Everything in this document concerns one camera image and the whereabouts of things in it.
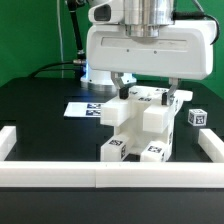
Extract white marker sheet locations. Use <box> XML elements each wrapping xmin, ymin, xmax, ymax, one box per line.
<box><xmin>64</xmin><ymin>102</ymin><xmax>102</xmax><ymax>117</ymax></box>

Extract white U-shaped barrier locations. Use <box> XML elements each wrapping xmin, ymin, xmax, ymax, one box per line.
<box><xmin>0</xmin><ymin>126</ymin><xmax>224</xmax><ymax>188</ymax></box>

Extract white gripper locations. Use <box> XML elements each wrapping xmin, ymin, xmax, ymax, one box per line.
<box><xmin>87</xmin><ymin>20</ymin><xmax>215</xmax><ymax>106</ymax></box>

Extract white chair seat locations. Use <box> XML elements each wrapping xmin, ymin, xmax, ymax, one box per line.
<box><xmin>128</xmin><ymin>100</ymin><xmax>176</xmax><ymax>162</ymax></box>

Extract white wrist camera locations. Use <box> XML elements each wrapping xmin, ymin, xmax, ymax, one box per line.
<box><xmin>88</xmin><ymin>0</ymin><xmax>124</xmax><ymax>24</ymax></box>

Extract white tagged cube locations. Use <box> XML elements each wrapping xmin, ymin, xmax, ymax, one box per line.
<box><xmin>188</xmin><ymin>109</ymin><xmax>207</xmax><ymax>126</ymax></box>

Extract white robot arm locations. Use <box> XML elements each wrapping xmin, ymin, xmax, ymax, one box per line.
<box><xmin>67</xmin><ymin>0</ymin><xmax>220</xmax><ymax>105</ymax></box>

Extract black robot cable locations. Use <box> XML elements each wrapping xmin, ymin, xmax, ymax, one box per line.
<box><xmin>27</xmin><ymin>0</ymin><xmax>88</xmax><ymax>80</ymax></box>

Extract white chair back frame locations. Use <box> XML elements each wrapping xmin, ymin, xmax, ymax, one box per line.
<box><xmin>100</xmin><ymin>86</ymin><xmax>193</xmax><ymax>134</ymax></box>

